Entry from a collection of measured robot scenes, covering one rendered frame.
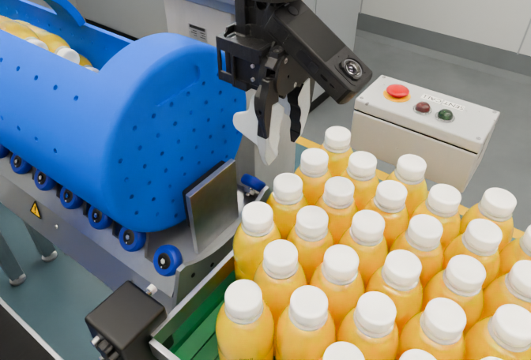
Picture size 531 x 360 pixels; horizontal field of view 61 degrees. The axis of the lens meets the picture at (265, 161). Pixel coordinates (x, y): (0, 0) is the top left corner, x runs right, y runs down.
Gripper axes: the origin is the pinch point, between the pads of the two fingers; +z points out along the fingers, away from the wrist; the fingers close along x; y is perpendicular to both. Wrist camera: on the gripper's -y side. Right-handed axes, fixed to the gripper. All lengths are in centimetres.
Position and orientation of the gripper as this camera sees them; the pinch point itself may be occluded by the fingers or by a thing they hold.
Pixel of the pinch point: (285, 146)
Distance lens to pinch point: 55.2
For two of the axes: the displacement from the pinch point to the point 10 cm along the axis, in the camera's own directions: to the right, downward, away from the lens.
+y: -8.1, -3.8, 4.5
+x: -5.9, 5.2, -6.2
